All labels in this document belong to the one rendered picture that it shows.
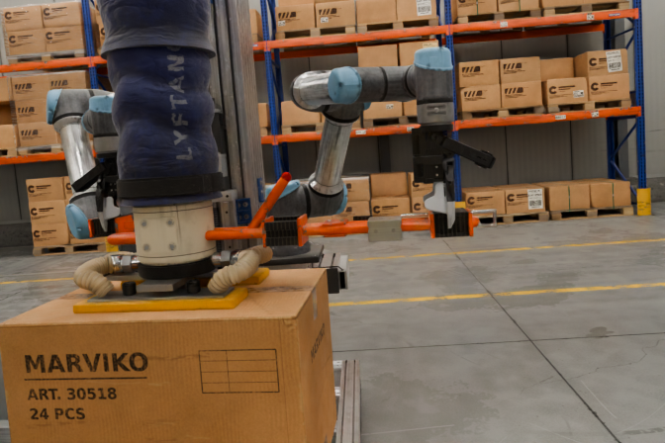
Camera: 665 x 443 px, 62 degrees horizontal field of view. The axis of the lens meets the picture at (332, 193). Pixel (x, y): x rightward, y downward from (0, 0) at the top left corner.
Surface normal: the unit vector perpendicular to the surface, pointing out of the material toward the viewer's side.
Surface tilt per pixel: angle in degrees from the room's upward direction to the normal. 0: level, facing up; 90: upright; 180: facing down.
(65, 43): 90
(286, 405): 89
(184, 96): 70
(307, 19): 91
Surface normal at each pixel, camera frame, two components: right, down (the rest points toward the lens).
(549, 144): -0.05, 0.09
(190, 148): 0.66, -0.25
